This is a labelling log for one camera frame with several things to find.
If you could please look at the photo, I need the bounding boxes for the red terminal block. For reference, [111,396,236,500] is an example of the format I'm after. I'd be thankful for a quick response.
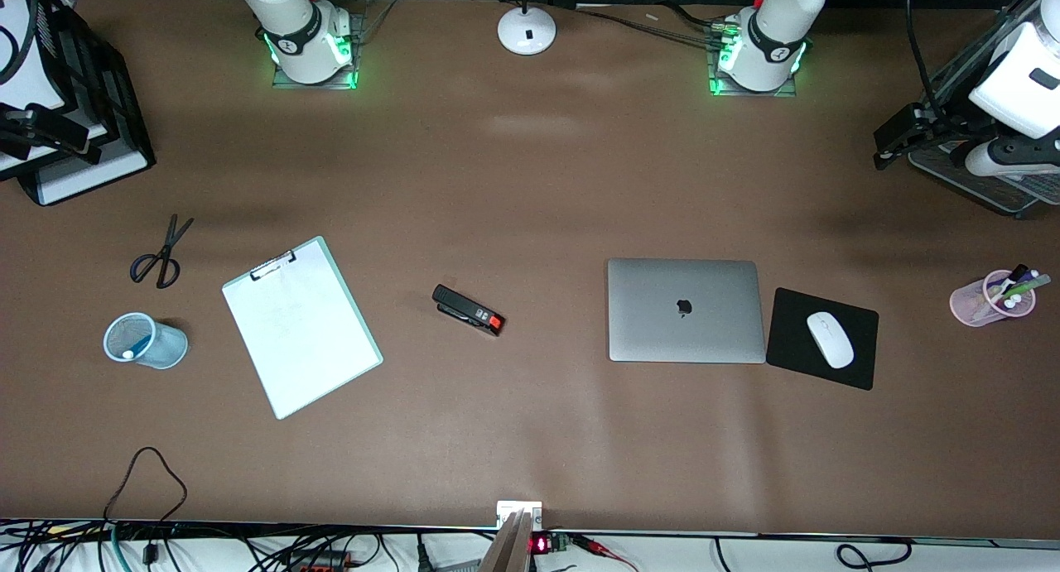
[286,550,355,572]

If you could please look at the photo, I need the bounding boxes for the silver laptop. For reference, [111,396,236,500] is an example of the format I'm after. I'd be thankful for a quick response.
[607,258,767,364]

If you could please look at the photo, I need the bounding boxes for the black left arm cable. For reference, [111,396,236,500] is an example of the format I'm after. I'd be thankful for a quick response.
[905,0,945,113]

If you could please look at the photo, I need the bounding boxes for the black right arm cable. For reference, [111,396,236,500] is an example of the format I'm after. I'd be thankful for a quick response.
[0,0,41,83]

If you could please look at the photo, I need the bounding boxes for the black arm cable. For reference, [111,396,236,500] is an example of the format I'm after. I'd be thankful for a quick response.
[0,0,41,83]
[905,0,945,113]

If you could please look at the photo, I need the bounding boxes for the white round-base stand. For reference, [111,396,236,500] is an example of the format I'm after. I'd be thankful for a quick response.
[497,0,557,56]

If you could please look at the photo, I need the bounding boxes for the green marker in cup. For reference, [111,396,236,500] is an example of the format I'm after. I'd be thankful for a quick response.
[998,274,1053,302]

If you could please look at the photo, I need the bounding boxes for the black coiled cable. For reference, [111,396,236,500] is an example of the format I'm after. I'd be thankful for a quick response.
[835,539,913,571]

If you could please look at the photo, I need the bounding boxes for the pale green clipboard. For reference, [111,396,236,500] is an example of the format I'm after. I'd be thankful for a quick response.
[221,235,384,421]

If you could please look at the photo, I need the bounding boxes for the dark looped cable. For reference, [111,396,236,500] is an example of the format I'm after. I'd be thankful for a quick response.
[103,446,188,525]

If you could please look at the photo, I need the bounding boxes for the white clipboard paper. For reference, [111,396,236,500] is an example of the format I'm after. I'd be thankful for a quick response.
[224,243,375,418]

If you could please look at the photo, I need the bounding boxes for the black purple marker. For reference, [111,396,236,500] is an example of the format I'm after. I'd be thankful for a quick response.
[990,263,1030,296]

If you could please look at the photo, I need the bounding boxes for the black braided cable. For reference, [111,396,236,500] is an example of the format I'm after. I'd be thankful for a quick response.
[571,5,730,51]
[661,2,725,33]

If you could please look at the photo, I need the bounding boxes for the blue mesh pen cup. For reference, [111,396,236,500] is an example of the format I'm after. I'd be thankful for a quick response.
[104,312,189,370]

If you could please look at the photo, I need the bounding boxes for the black stapler with red tip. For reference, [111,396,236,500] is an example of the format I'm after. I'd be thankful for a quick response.
[431,284,505,338]

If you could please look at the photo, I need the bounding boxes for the grey mounting post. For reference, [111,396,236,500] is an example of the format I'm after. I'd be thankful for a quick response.
[479,510,532,572]

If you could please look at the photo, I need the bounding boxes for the black stacked document tray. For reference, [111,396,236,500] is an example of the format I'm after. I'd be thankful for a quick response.
[0,0,157,207]

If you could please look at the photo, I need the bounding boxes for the pink pen cup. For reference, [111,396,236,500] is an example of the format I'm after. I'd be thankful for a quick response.
[950,270,1036,328]

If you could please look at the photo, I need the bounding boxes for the red and black wires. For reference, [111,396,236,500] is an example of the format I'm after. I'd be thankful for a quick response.
[571,535,640,572]

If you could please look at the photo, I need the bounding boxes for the black scissors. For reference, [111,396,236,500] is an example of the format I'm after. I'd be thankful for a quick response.
[129,214,195,290]

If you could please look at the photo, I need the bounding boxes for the white computer mouse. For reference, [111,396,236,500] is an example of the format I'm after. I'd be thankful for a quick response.
[807,311,855,369]

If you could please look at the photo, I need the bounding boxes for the black wire mesh tray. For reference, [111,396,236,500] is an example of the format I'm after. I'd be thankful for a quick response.
[907,0,1060,219]

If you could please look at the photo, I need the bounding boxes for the black mouse pad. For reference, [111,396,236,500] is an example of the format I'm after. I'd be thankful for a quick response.
[766,287,879,391]

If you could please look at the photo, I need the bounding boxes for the white bracket plate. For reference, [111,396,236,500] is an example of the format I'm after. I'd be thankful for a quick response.
[496,501,543,531]

